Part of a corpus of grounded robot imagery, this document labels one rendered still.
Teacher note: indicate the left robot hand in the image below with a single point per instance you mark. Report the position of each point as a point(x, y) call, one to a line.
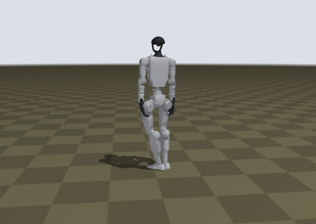
point(142, 108)

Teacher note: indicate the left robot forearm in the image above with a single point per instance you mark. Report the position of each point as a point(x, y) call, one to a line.
point(140, 90)

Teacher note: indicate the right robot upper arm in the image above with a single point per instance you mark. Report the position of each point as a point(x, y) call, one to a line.
point(172, 65)

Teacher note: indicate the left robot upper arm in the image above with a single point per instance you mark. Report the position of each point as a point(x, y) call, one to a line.
point(142, 69)

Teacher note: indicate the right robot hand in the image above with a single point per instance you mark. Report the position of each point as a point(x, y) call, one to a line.
point(171, 110)

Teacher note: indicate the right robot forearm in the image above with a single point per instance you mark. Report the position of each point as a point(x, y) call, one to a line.
point(171, 91)

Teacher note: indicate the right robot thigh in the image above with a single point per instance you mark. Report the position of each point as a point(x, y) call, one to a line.
point(163, 118)

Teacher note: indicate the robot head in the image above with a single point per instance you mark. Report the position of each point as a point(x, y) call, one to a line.
point(159, 41)

